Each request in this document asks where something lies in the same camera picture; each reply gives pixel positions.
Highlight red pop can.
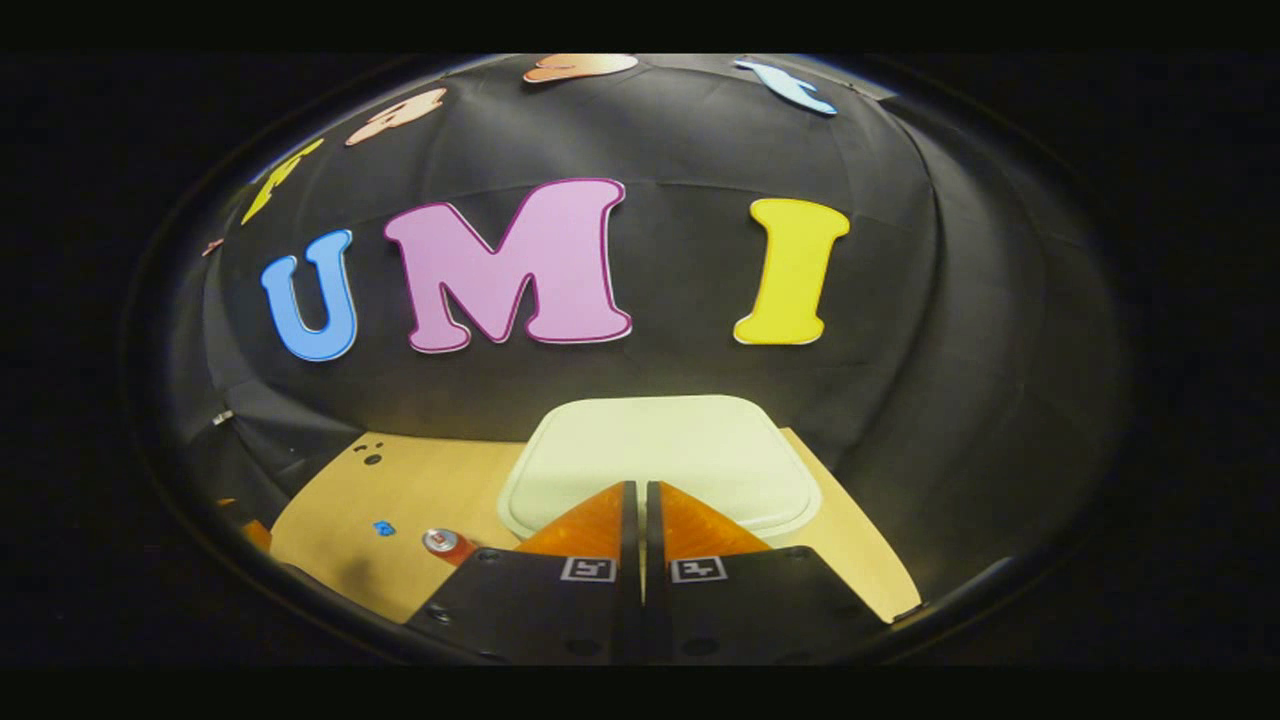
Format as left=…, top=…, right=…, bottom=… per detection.
left=422, top=528, right=481, bottom=567

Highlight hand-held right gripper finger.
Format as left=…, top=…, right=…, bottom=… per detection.
left=403, top=480, right=642, bottom=666
left=643, top=480, right=891, bottom=666

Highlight green desktop garbage bin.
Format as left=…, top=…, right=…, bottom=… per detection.
left=497, top=395, right=823, bottom=546

